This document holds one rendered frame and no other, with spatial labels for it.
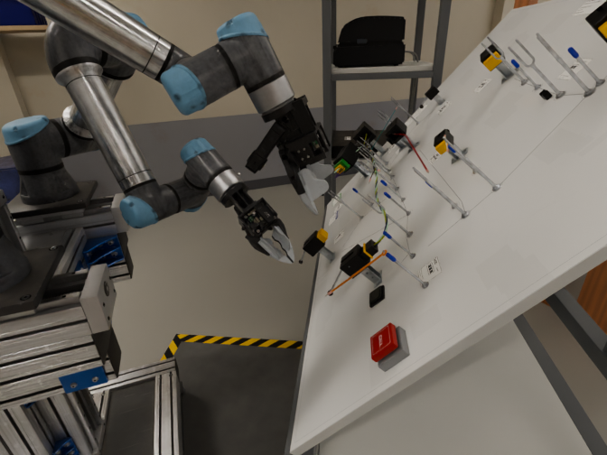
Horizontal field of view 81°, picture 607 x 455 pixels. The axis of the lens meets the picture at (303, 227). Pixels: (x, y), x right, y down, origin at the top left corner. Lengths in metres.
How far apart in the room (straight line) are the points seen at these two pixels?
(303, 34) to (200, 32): 1.08
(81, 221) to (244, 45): 0.85
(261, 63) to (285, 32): 3.73
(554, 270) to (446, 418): 0.50
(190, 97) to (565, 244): 0.58
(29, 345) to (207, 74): 0.63
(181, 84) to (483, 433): 0.90
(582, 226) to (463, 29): 5.05
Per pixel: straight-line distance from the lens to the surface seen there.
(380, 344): 0.63
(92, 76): 0.93
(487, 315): 0.56
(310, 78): 4.48
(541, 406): 1.05
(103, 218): 1.29
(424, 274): 0.72
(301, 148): 0.68
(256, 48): 0.65
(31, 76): 4.35
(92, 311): 0.86
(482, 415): 0.98
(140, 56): 0.75
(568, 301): 1.04
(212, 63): 0.64
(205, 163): 0.85
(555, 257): 0.56
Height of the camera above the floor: 1.54
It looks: 27 degrees down
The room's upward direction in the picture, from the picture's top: 2 degrees counter-clockwise
